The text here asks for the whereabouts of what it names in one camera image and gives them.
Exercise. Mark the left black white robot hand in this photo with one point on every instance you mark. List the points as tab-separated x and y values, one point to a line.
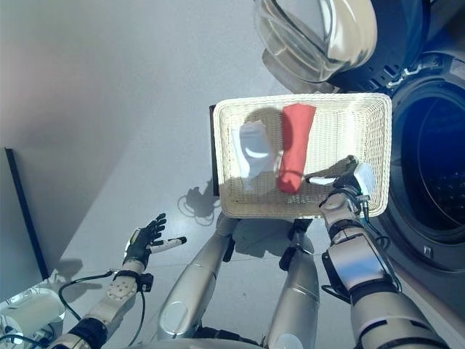
140	243

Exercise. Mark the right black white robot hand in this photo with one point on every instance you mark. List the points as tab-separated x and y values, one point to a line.
365	180

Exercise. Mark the red cloth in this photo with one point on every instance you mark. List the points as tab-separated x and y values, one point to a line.
296	145

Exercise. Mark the white cloth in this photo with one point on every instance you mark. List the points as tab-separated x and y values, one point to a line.
254	145

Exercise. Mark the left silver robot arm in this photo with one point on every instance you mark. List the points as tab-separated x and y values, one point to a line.
116	294

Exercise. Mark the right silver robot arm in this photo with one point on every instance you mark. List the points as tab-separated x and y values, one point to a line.
363	269

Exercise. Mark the grey front-load washing machine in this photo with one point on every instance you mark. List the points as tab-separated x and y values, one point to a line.
428	145

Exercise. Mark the white wicker laundry basket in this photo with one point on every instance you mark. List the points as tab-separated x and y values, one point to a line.
345	127

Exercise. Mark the left silver robot leg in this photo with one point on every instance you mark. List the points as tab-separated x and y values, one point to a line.
189	287

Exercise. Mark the dark brown wooden stool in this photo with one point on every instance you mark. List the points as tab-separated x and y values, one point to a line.
213	152

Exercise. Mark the black-edged white panel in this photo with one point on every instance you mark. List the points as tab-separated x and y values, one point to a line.
18	218

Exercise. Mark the white cylindrical device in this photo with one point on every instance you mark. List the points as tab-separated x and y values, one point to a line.
29	312

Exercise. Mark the pale washer plinth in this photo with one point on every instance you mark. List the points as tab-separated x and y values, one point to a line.
436	309

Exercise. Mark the round glass washer door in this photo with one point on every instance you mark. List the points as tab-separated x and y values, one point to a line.
319	36

